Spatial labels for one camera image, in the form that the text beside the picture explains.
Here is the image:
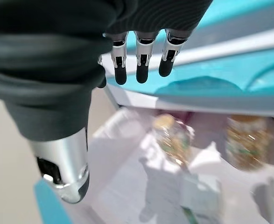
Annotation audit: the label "robot right black hand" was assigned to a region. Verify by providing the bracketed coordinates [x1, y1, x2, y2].
[0, 0, 214, 203]

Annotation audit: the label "white drawer with blue front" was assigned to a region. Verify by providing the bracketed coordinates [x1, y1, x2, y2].
[33, 107, 274, 224]

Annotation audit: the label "green white medicine box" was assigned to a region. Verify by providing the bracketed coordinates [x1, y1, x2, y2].
[180, 172, 224, 224]

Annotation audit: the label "yellow pill bottle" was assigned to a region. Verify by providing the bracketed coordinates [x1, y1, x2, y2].
[152, 113, 194, 169]
[225, 116, 274, 173]

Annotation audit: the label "white medical cart blue drawers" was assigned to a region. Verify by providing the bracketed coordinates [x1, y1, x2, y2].
[101, 0, 274, 117]

